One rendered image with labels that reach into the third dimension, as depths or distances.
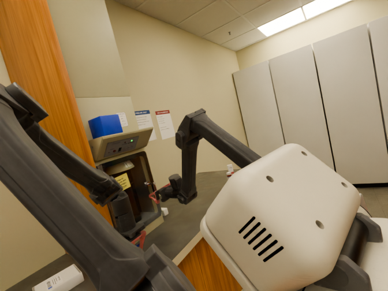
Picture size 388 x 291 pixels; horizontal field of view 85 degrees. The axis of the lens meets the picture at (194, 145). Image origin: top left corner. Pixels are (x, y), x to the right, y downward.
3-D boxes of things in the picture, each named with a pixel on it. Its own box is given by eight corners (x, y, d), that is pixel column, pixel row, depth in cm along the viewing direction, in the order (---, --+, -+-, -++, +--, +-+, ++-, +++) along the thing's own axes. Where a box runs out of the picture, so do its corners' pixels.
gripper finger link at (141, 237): (137, 248, 74) (130, 223, 73) (152, 251, 70) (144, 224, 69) (122, 261, 69) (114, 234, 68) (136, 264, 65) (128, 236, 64)
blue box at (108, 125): (92, 139, 98) (87, 120, 97) (111, 135, 106) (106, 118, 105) (105, 135, 92) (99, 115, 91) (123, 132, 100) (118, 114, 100)
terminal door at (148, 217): (120, 244, 102) (96, 165, 98) (161, 214, 127) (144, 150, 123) (120, 244, 101) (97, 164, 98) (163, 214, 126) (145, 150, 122)
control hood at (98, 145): (93, 161, 97) (87, 140, 96) (144, 146, 124) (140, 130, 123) (107, 159, 91) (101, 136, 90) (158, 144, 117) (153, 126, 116)
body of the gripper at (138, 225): (127, 226, 75) (121, 206, 74) (146, 228, 69) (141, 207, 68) (111, 237, 69) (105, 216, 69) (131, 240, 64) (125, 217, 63)
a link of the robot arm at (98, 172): (-52, 136, 29) (21, 92, 32) (-60, 115, 32) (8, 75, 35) (100, 209, 66) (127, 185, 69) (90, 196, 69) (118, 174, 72)
